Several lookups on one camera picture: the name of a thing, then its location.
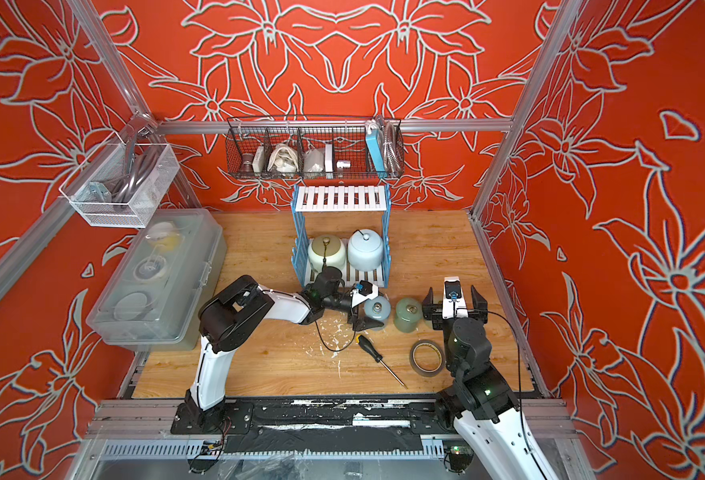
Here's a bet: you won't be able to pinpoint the blue tea canister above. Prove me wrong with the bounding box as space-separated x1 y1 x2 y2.
363 295 391 329

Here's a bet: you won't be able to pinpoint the cream round jar with tassel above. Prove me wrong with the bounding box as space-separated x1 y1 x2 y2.
308 234 346 273

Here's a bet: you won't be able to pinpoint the green tea canister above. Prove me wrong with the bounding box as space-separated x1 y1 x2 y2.
393 297 423 333

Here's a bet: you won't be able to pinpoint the pale blue round jar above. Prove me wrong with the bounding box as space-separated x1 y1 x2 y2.
348 229 384 271

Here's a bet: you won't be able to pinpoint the blue white slatted shelf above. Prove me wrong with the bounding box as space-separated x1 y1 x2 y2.
290 185 391 288

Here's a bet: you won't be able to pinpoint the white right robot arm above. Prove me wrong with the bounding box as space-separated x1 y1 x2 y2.
422 277 558 479

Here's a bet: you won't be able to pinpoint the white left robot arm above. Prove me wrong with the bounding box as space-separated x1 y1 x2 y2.
184 267 382 424

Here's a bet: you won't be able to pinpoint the black yellow screwdriver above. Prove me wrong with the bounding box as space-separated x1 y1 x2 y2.
355 334 407 389

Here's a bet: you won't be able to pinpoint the brown tape roll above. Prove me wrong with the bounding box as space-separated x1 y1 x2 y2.
409 340 445 378

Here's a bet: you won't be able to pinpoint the translucent plastic storage box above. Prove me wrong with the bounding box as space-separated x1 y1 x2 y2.
86 209 226 352

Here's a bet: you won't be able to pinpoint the light blue flat box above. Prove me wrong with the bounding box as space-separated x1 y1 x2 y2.
364 119 386 178

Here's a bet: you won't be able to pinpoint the grey tubes in basket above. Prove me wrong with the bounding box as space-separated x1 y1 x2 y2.
88 143 164 204

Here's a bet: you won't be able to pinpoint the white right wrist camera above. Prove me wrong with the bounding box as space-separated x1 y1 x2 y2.
441 276 468 320

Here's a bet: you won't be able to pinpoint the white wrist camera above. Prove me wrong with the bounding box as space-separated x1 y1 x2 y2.
441 276 468 320
350 280 379 307

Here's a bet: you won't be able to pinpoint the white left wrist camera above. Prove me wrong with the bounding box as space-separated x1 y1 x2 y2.
350 280 379 307

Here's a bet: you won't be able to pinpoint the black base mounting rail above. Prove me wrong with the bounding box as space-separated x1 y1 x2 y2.
170 394 455 435

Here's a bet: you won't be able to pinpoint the black wire basket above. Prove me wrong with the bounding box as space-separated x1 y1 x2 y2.
226 115 405 181

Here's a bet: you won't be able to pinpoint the metal flexible hose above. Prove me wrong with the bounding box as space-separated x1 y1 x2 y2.
381 118 402 176

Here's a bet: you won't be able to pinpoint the clear plastic wall basket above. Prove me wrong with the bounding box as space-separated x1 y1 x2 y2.
60 134 180 229

